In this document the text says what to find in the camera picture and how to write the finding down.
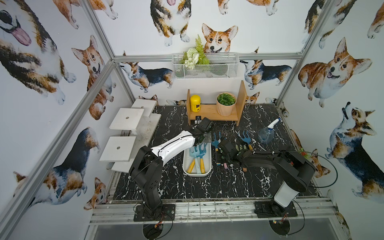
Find green fork wooden handle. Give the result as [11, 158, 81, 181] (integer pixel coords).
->
[236, 145, 248, 173]

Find blue fork yellow handle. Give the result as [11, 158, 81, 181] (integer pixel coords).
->
[199, 143, 207, 174]

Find blue rake yellow handle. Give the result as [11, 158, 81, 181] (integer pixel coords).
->
[239, 131, 253, 151]

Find light blue fork grey handle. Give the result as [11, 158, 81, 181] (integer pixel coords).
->
[194, 145, 202, 174]

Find teal rake yellow handle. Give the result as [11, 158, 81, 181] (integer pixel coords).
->
[187, 147, 198, 174]

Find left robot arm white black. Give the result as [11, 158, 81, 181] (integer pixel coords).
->
[129, 118, 214, 215]

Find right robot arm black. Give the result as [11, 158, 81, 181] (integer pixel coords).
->
[218, 140, 316, 208]

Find white plastic storage box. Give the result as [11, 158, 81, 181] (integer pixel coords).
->
[183, 143, 213, 177]

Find wooden shelf rack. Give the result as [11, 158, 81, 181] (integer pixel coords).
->
[187, 81, 247, 126]

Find yellow canister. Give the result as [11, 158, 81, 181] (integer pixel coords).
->
[190, 95, 201, 113]

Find pink pot green plant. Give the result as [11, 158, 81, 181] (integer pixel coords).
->
[217, 93, 237, 117]

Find clear blue spray bottle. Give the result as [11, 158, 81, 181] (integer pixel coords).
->
[258, 118, 281, 144]

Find green fern white flowers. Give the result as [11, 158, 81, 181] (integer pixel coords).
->
[180, 35, 210, 70]

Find green pot red flowers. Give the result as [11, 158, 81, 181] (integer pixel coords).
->
[299, 148, 312, 162]

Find white stepped display stand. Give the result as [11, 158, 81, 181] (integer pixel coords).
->
[100, 99, 161, 173]

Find white wire basket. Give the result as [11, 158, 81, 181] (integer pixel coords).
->
[172, 53, 240, 80]

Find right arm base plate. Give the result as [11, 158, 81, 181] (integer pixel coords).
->
[254, 200, 298, 218]

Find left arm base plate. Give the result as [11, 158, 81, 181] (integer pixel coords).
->
[134, 204, 176, 222]

